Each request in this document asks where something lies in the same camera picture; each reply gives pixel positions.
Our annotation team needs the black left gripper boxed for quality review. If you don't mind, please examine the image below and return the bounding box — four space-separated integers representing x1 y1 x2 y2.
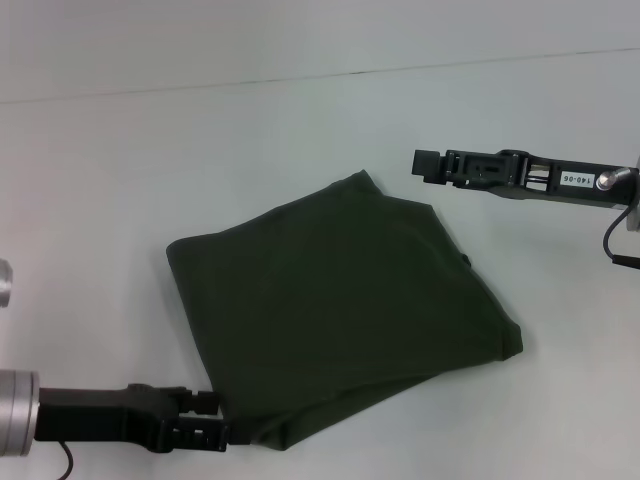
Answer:
33 383 251 454

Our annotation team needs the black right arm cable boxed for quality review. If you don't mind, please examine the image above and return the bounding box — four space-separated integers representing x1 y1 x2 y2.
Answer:
602 209 640 272

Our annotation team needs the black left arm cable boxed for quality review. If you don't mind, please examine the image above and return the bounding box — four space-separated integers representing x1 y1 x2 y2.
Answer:
58 442 76 480

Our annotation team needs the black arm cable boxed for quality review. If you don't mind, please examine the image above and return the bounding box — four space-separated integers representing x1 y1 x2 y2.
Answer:
58 442 76 480
602 209 640 272

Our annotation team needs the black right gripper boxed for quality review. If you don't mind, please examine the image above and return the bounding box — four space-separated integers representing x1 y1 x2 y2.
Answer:
412 148 640 211

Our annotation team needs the dark green FREE t-shirt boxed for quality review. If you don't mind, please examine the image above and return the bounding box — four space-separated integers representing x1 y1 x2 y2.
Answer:
164 168 525 453

